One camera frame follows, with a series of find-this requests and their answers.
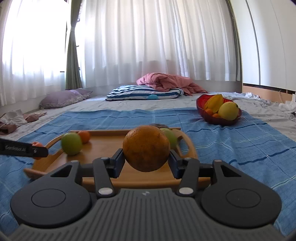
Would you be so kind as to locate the purple pillow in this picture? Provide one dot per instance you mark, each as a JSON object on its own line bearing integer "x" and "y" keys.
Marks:
{"x": 62, "y": 98}

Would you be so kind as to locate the pink quilt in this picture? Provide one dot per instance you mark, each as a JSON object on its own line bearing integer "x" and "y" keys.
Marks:
{"x": 166, "y": 81}

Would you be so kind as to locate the large green apple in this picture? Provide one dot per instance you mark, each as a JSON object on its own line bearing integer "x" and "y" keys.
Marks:
{"x": 172, "y": 139}

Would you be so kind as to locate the blue striped pillow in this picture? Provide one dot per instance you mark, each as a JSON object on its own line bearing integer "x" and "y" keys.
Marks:
{"x": 129, "y": 92}

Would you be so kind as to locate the yellow pear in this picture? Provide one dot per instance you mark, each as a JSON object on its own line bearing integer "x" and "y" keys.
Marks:
{"x": 227, "y": 111}

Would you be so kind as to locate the brown garment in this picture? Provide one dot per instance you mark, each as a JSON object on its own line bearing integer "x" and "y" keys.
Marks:
{"x": 7, "y": 128}

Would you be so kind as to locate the wooden panel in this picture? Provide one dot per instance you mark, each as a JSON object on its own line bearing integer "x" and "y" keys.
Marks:
{"x": 261, "y": 92}

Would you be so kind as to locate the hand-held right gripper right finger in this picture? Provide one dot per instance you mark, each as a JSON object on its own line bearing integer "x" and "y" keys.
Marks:
{"x": 173, "y": 164}

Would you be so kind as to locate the small light blue object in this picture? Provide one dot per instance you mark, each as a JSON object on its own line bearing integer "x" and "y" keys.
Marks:
{"x": 153, "y": 96}

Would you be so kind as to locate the small tangerine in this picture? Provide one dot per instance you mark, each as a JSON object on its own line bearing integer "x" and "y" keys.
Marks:
{"x": 38, "y": 144}
{"x": 84, "y": 136}

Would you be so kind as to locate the blue checked blanket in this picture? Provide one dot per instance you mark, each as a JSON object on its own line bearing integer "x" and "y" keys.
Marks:
{"x": 231, "y": 143}

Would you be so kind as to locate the small green apple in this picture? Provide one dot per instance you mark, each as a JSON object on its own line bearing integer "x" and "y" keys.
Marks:
{"x": 71, "y": 143}

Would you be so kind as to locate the wooden tray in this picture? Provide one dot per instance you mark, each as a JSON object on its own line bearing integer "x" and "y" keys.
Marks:
{"x": 104, "y": 143}

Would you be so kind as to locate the pale patterned bed sheet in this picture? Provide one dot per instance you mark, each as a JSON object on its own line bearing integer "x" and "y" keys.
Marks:
{"x": 138, "y": 104}

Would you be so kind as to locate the white sheer curtain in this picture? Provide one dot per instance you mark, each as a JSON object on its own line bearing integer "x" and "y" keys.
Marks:
{"x": 30, "y": 46}
{"x": 150, "y": 34}

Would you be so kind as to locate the dark purple round fruit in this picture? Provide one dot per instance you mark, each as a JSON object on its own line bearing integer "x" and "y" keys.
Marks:
{"x": 159, "y": 126}

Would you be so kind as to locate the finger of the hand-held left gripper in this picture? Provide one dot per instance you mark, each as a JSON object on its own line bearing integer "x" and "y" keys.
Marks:
{"x": 39, "y": 151}

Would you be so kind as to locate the kumquat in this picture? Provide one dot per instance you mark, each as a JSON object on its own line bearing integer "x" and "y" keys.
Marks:
{"x": 216, "y": 115}
{"x": 209, "y": 112}

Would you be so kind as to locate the crumpled white cloth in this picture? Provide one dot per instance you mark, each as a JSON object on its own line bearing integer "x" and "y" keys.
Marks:
{"x": 286, "y": 107}

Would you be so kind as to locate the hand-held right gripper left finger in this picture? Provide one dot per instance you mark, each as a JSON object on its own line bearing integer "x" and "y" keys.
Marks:
{"x": 120, "y": 162}

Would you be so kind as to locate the large orange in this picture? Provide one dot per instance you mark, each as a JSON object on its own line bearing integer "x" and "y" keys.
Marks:
{"x": 145, "y": 148}

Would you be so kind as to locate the red glass bowl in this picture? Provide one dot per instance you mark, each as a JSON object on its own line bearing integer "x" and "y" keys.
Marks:
{"x": 201, "y": 104}

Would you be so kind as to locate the white wardrobe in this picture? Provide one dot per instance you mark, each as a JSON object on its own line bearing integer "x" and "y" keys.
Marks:
{"x": 272, "y": 46}

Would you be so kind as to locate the green curtain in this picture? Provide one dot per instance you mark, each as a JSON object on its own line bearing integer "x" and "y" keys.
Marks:
{"x": 72, "y": 58}
{"x": 237, "y": 46}

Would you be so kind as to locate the yellow starfruit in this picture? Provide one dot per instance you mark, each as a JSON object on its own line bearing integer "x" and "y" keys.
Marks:
{"x": 215, "y": 102}

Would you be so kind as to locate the pink garment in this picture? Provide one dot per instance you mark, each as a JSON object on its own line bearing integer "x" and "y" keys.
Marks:
{"x": 32, "y": 117}

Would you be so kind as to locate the white garment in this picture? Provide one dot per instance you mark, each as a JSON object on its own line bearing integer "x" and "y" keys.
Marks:
{"x": 13, "y": 118}

